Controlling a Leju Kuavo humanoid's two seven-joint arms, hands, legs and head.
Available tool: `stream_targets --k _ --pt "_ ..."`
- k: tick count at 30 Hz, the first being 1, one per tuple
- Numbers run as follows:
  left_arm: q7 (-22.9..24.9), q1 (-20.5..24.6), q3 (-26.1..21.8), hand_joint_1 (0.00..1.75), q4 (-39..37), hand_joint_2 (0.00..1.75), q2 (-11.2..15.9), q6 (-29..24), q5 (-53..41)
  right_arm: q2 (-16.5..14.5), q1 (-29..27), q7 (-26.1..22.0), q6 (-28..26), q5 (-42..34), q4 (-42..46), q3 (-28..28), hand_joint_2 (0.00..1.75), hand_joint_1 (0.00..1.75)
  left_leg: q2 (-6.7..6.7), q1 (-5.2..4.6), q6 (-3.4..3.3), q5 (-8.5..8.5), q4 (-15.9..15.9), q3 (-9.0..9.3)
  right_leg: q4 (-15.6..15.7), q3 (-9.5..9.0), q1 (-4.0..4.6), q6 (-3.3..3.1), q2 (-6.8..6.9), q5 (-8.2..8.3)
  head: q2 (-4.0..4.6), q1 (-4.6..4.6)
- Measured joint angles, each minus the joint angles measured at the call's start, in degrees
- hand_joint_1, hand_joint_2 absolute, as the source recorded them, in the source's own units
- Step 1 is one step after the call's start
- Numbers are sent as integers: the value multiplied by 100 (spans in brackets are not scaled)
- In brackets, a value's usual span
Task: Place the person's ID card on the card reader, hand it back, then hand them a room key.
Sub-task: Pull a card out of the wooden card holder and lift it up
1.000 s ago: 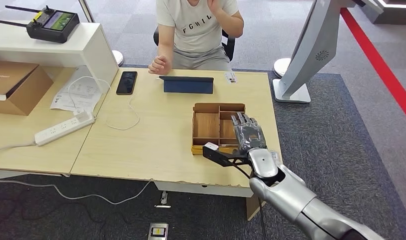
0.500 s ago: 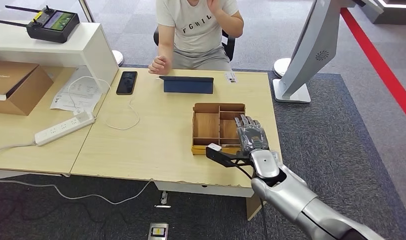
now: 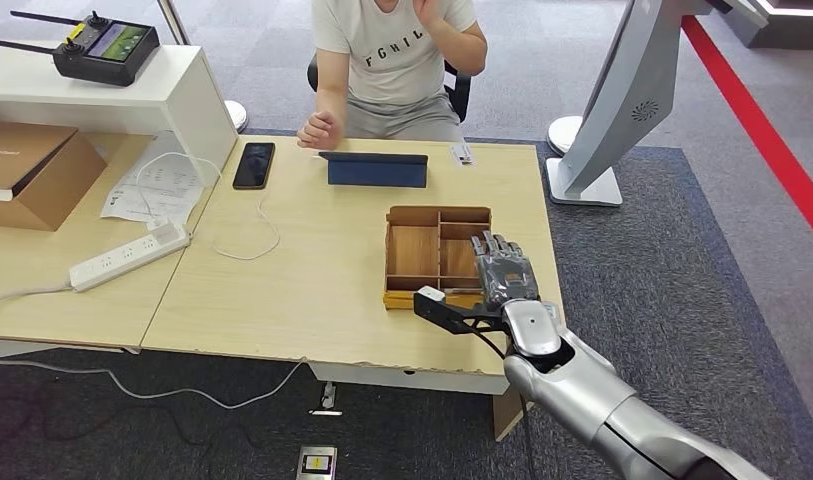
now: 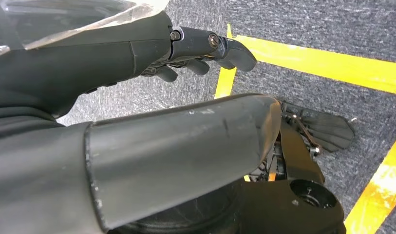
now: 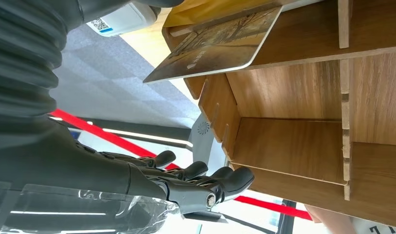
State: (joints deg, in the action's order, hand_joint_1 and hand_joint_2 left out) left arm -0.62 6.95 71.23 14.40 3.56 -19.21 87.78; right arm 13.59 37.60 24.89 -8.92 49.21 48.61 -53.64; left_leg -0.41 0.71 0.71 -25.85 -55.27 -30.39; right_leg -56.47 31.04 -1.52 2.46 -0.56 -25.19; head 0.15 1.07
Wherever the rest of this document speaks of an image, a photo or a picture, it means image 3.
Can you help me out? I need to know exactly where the person's right hand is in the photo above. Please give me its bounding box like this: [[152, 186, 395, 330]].
[[296, 109, 344, 151]]

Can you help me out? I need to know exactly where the person's left hand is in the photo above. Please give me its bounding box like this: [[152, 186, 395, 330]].
[[411, 0, 447, 31]]

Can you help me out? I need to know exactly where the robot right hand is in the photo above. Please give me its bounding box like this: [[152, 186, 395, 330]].
[[470, 231, 542, 312]]

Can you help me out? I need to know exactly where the wooden organizer box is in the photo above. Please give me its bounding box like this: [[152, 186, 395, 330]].
[[382, 205, 495, 311]]

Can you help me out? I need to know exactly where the grey card reader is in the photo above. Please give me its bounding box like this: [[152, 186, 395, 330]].
[[540, 301, 565, 333]]

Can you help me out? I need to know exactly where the person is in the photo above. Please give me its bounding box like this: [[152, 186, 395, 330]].
[[296, 0, 490, 142]]

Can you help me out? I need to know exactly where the clear plastic film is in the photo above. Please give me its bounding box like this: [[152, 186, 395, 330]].
[[477, 254, 541, 307]]

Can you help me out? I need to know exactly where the blue tablet case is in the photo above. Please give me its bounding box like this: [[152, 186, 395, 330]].
[[317, 151, 430, 190]]

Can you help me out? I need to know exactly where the black smartphone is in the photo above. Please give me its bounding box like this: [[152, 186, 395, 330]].
[[232, 142, 277, 191]]

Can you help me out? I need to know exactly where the round white stand base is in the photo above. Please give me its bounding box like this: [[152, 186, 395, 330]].
[[546, 116, 585, 158], [224, 100, 250, 134]]

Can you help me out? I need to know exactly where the dark grey carpet mat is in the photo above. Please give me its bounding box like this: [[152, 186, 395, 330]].
[[0, 129, 813, 480]]

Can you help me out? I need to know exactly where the light wood desk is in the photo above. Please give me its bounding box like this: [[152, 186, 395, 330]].
[[0, 132, 215, 362], [140, 135, 575, 445]]

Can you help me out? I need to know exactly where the white desk shelf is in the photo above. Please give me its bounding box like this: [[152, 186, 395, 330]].
[[0, 40, 240, 187]]

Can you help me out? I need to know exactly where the white printed paper sheet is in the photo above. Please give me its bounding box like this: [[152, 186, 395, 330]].
[[101, 131, 207, 229]]

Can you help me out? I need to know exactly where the white charger plug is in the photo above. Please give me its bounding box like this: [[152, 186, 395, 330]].
[[147, 218, 189, 241]]

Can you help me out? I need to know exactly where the metal pole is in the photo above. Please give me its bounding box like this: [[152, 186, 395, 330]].
[[156, 0, 194, 48]]

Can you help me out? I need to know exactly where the grey kiosk display stand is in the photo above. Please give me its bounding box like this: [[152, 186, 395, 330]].
[[545, 0, 735, 208]]

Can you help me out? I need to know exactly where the floor outlet with plug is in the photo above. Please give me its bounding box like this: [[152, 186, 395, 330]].
[[308, 382, 345, 419]]

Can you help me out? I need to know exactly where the black remote controller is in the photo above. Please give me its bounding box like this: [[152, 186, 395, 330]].
[[0, 9, 161, 87]]

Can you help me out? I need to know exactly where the white power strip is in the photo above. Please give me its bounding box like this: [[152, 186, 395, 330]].
[[69, 221, 192, 293]]

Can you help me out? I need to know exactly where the brown cardboard box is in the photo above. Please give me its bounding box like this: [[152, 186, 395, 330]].
[[0, 121, 109, 232]]

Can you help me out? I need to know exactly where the grey display plinth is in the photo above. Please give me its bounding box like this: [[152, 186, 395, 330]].
[[713, 0, 813, 52]]

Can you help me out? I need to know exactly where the black right camera bracket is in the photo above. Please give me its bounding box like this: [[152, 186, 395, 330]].
[[413, 293, 510, 336]]

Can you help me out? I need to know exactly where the white charging cable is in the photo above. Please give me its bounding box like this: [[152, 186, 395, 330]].
[[135, 150, 322, 262]]

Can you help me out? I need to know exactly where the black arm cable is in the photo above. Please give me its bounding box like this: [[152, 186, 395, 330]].
[[472, 329, 536, 480]]

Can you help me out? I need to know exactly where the white floor cable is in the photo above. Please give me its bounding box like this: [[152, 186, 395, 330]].
[[0, 357, 308, 412]]

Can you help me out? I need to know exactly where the grey power strip cord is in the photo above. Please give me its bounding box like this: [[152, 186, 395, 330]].
[[0, 284, 75, 313]]

